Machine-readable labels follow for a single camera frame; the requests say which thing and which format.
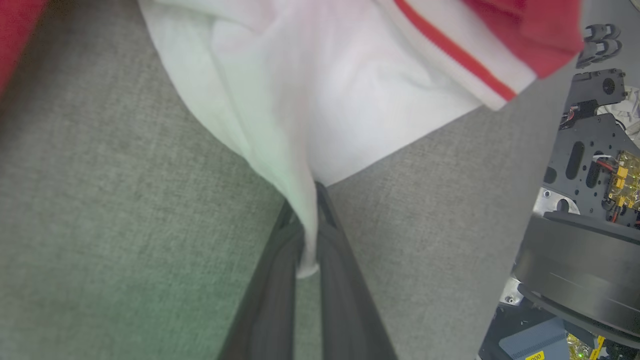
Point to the black robot base chassis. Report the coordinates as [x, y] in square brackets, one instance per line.
[585, 260]

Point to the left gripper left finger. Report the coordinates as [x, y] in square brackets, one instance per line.
[270, 310]

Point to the red and white garment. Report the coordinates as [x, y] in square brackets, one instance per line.
[340, 85]

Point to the grey fabric sofa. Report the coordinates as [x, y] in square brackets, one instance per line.
[125, 200]

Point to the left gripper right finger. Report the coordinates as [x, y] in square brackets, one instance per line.
[345, 310]

